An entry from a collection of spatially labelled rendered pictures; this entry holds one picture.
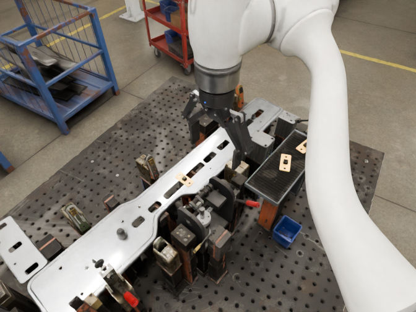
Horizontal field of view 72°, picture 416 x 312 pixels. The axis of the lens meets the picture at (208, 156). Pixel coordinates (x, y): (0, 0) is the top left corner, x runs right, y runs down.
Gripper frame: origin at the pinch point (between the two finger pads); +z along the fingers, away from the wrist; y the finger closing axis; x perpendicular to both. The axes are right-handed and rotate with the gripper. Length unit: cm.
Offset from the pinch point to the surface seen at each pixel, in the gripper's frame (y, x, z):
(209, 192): 5.7, -4.9, 30.4
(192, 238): 0.3, 10.5, 34.3
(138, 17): 358, -250, 144
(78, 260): 30, 39, 46
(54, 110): 208, -26, 115
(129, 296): 1.4, 35.3, 32.3
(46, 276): 33, 49, 46
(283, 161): -7.2, -33.7, 29.8
